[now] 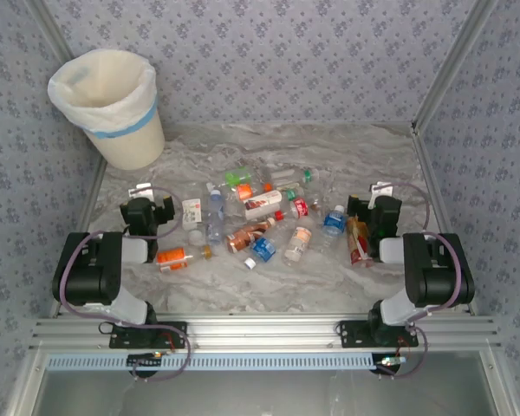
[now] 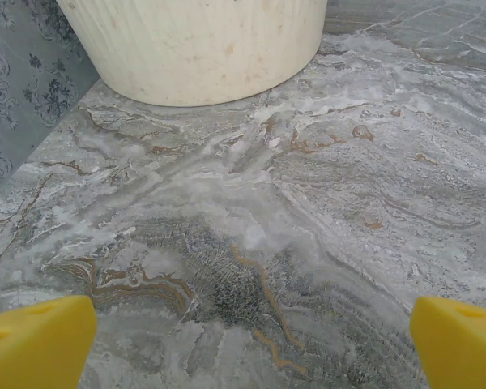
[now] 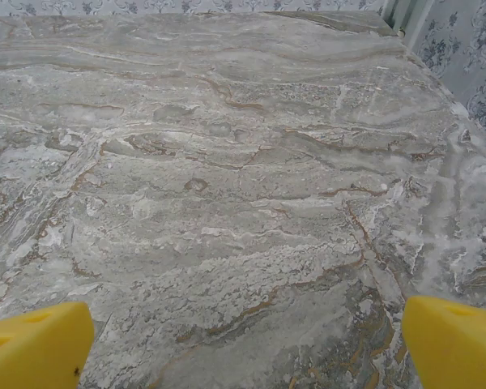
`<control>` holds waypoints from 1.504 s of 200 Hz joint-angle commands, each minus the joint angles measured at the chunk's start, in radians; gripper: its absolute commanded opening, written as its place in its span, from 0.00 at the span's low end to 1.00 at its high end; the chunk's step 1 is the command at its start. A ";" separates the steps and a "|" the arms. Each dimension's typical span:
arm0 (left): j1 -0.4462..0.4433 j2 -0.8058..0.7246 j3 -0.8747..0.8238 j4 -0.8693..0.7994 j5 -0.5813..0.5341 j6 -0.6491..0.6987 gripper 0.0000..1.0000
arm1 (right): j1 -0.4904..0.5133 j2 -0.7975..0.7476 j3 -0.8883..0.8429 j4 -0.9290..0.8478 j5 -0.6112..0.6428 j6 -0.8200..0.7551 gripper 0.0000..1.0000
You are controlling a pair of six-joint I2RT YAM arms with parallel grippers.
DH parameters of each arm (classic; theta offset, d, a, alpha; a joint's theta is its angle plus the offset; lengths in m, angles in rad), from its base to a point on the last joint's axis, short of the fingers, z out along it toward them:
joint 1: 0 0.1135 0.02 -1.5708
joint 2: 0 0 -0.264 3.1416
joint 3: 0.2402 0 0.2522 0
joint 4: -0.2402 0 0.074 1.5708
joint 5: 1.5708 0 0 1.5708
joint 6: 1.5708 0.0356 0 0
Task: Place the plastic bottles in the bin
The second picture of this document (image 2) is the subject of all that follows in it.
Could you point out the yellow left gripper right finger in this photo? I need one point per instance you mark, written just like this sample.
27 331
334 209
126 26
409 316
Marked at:
461 352

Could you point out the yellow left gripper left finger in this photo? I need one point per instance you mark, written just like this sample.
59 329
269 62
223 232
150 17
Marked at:
32 348

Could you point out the cream ribbed waste bin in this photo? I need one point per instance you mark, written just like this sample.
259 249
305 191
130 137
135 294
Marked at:
194 48

